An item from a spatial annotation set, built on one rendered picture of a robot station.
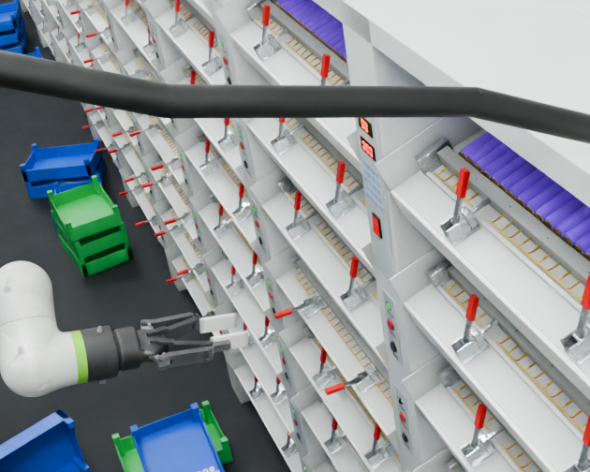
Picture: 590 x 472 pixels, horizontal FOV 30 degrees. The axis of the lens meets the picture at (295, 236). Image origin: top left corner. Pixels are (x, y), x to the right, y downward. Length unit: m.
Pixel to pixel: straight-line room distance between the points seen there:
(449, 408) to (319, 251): 0.51
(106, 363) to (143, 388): 1.68
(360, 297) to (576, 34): 0.77
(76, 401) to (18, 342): 1.74
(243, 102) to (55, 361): 1.15
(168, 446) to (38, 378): 1.36
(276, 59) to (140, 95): 1.15
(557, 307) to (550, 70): 0.26
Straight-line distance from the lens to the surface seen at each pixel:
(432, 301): 1.58
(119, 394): 3.61
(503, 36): 1.30
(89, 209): 4.32
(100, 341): 1.93
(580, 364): 1.18
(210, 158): 2.81
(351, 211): 1.81
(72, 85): 0.78
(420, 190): 1.48
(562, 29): 1.31
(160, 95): 0.80
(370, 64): 1.43
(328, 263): 2.03
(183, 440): 3.23
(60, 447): 3.37
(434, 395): 1.71
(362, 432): 2.22
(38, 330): 1.92
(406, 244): 1.56
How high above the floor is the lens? 2.21
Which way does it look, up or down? 32 degrees down
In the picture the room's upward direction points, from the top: 10 degrees counter-clockwise
